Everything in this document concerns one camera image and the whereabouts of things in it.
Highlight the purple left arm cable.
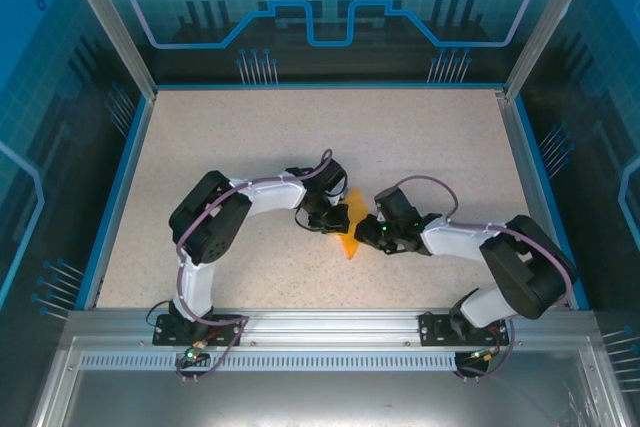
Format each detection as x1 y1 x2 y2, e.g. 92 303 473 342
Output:
173 148 250 384

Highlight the thin black cable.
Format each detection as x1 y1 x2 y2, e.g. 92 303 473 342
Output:
145 300 171 329

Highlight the metal tray panel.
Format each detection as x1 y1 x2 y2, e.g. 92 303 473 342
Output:
29 336 624 427

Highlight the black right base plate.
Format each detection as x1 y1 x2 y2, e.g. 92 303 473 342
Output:
418 311 511 347

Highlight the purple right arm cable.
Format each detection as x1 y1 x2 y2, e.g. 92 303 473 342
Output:
392 175 577 381

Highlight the aluminium frame post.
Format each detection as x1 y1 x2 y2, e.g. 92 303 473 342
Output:
502 0 591 98
55 0 159 98

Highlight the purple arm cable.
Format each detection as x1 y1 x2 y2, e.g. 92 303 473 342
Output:
392 175 577 381
173 148 250 384

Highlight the slotted cable duct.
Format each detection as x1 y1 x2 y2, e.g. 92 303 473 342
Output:
78 351 459 373

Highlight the orange cloth piece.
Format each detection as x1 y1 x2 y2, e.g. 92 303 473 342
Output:
332 187 375 262

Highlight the blue aluminium side rail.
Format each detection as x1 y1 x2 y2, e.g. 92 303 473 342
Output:
498 88 591 312
73 94 157 312

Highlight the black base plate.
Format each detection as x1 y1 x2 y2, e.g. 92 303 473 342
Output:
152 313 246 347
418 311 511 347

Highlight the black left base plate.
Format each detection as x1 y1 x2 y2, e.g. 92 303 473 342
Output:
152 313 246 347

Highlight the connector with green LED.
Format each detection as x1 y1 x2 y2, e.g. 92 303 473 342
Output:
467 346 501 364
182 341 209 364

